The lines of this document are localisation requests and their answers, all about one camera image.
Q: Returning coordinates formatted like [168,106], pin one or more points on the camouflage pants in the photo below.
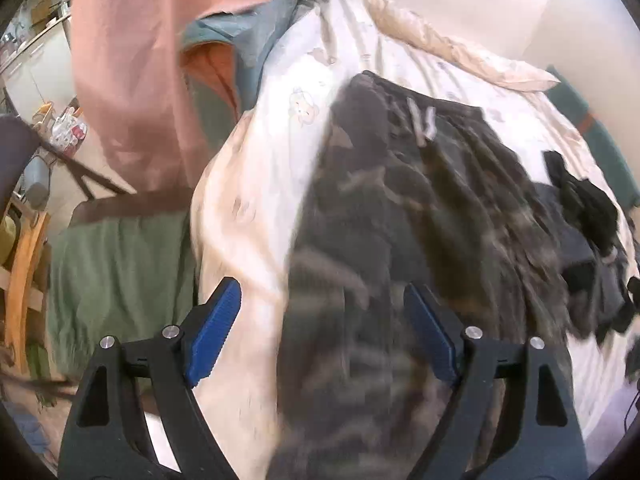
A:
[380,240]

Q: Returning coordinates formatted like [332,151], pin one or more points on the dark brown folding chair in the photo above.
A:
[15,160]

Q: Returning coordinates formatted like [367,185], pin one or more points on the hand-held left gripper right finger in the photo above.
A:
[430,335]

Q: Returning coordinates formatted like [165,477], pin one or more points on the dark grey cloth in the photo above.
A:
[612,285]

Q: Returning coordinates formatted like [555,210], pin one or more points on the green blanket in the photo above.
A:
[115,270]

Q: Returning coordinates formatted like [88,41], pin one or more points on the teal cushion with orange stripe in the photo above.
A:
[600,125]

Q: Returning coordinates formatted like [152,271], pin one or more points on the white bear-print bed sheet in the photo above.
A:
[250,170]

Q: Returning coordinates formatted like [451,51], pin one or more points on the wooden chair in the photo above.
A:
[25,270]

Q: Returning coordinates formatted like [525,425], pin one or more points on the beige quilt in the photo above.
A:
[450,45]

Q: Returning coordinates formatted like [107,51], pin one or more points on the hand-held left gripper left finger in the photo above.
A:
[217,330]

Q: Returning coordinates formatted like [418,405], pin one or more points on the pink curtain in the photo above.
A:
[140,60]

